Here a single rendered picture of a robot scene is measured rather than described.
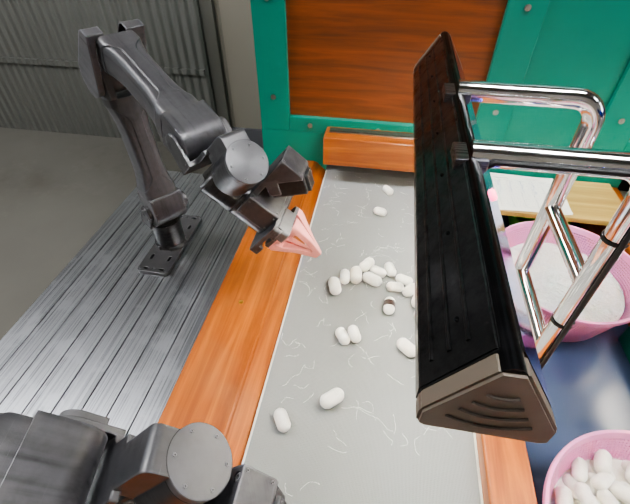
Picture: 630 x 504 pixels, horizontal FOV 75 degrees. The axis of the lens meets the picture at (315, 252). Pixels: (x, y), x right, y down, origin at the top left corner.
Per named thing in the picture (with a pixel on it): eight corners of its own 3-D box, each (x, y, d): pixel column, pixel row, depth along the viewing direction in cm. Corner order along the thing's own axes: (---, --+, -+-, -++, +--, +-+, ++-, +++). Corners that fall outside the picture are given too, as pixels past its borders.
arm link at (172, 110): (236, 123, 57) (123, 2, 66) (178, 145, 53) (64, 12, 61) (230, 181, 67) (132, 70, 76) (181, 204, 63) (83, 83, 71)
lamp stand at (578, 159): (392, 406, 65) (458, 153, 35) (395, 309, 80) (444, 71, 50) (517, 426, 63) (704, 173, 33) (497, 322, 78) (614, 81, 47)
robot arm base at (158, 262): (197, 192, 96) (168, 189, 97) (158, 249, 82) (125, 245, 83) (203, 219, 101) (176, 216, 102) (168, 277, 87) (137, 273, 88)
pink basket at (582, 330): (568, 384, 68) (595, 351, 62) (449, 284, 85) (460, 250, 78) (652, 316, 79) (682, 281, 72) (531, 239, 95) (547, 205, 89)
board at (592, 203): (465, 211, 88) (467, 207, 87) (459, 174, 99) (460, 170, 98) (632, 228, 84) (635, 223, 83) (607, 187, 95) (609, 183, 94)
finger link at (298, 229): (337, 225, 67) (293, 189, 64) (330, 254, 62) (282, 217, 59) (310, 245, 71) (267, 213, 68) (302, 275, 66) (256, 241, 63)
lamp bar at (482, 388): (414, 426, 26) (437, 363, 21) (412, 75, 71) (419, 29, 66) (548, 448, 25) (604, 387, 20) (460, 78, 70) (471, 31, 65)
